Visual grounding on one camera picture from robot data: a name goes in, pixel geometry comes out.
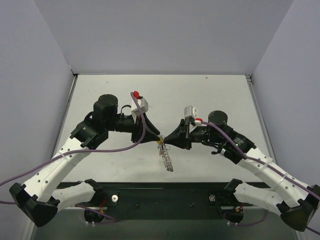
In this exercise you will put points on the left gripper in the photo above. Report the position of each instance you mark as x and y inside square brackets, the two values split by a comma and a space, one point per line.
[137, 130]

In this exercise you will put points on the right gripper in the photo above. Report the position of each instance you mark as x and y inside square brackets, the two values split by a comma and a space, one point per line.
[186, 137]

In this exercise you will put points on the yellow tag key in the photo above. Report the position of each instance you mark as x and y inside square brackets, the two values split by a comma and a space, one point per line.
[160, 142]

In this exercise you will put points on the metal disc keyring holder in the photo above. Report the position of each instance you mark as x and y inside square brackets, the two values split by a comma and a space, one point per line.
[164, 154]

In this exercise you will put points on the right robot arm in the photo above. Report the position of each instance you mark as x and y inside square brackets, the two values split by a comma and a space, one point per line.
[294, 201]

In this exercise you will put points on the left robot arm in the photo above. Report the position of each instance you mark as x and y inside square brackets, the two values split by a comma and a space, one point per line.
[38, 197]

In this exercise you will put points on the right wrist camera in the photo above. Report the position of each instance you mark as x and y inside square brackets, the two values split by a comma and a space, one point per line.
[190, 115]

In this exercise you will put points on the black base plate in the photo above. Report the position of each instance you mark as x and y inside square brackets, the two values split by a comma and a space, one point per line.
[164, 200]

